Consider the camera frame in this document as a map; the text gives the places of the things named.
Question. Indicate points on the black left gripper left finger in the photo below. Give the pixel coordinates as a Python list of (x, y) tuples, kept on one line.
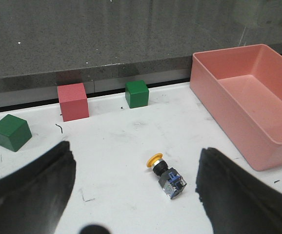
[(33, 198)]

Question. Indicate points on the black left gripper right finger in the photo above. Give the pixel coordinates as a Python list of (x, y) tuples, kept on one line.
[(235, 201)]

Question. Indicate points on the yellow push button switch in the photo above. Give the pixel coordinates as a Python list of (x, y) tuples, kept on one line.
[(171, 182)]

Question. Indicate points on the green cube left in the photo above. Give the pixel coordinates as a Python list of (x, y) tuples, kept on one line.
[(14, 132)]

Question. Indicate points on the green cube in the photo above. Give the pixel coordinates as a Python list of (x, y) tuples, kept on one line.
[(136, 94), (14, 132)]

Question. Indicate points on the pink cube at back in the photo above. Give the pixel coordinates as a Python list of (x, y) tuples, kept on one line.
[(73, 101)]

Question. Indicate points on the pink plastic bin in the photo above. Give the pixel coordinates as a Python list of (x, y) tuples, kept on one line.
[(241, 88)]

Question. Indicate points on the green cube right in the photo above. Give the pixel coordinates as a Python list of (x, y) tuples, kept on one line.
[(136, 94)]

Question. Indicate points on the grey stone counter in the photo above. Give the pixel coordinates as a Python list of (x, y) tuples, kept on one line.
[(41, 37)]

